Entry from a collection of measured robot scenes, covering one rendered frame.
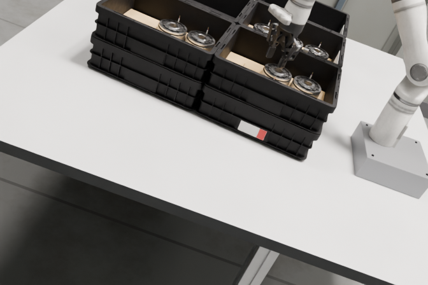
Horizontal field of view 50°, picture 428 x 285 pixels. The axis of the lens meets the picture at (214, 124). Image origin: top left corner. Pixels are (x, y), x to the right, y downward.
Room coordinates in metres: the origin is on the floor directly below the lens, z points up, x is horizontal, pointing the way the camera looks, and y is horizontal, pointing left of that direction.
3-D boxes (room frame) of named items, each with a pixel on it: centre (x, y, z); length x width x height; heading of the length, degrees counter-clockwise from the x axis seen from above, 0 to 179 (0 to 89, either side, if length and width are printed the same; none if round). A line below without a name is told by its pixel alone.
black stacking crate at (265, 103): (1.38, -0.13, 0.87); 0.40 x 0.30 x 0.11; 85
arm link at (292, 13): (1.31, -0.09, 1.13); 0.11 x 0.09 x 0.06; 133
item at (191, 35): (1.47, 0.15, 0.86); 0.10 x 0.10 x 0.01
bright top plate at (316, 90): (1.43, -0.25, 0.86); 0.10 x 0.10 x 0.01
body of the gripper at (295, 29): (1.32, -0.11, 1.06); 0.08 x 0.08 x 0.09
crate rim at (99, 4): (1.41, 0.27, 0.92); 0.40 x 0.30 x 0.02; 85
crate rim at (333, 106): (1.38, -0.13, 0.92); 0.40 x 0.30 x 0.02; 85
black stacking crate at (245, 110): (1.38, -0.13, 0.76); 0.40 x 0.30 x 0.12; 85
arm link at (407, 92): (1.41, -0.55, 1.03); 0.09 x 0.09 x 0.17; 60
